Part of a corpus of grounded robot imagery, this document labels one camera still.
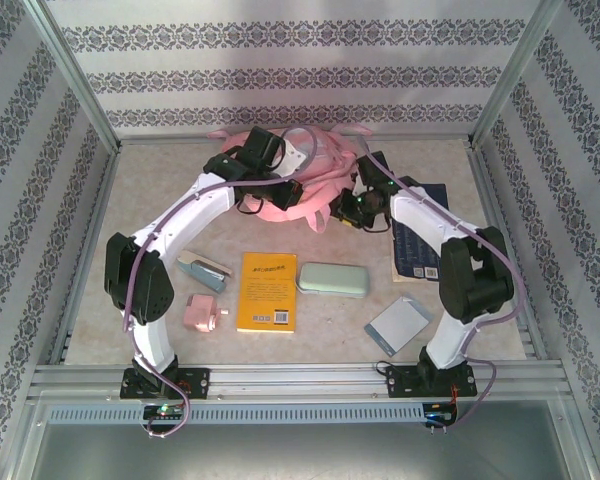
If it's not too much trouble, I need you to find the pink backpack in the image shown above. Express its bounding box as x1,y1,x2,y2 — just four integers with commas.
207,124,376,236

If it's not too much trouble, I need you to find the navy blue book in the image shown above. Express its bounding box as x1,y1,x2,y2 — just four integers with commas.
390,182,451,284

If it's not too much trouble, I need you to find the pale green pencil case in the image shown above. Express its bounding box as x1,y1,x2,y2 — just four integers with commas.
298,262,371,300

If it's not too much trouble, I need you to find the small grey notebook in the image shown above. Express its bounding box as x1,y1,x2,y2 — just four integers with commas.
363,294,433,356

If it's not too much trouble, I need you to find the grey blue stapler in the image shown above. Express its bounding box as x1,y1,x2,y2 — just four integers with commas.
176,251,233,295

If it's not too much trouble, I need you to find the yellow book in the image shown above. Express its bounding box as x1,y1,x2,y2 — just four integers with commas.
236,252,299,335

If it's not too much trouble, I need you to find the pink pencil sharpener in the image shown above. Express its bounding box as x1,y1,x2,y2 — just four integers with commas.
182,293,231,334

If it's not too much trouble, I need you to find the grey metal panel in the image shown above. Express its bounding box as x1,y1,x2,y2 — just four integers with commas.
9,419,600,480

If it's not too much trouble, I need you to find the aluminium frame cross rail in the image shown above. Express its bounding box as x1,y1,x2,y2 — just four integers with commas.
117,130,476,147

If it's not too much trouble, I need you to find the aluminium frame side rail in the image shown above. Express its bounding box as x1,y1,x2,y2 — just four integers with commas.
467,144,549,360
48,147,122,366

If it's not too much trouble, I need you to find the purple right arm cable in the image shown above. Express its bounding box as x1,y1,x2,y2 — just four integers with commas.
359,137,526,431

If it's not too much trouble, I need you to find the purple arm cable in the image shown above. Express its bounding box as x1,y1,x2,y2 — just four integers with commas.
359,137,526,431
122,124,326,441

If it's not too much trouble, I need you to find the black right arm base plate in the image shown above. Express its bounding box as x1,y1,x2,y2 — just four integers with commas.
384,363,479,400

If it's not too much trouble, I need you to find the aluminium frame post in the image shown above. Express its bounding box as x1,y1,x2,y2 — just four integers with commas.
23,0,122,152
468,0,566,150

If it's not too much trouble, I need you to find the aluminium mounting rail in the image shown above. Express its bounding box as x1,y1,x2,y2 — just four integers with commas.
27,362,569,401

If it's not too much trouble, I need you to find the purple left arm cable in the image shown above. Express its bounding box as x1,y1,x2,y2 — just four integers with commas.
122,124,326,441

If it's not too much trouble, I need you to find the grey slotted cable duct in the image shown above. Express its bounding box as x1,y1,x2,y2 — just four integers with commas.
44,402,429,426

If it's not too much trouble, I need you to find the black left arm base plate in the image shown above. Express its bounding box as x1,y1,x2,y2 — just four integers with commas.
119,367,212,401

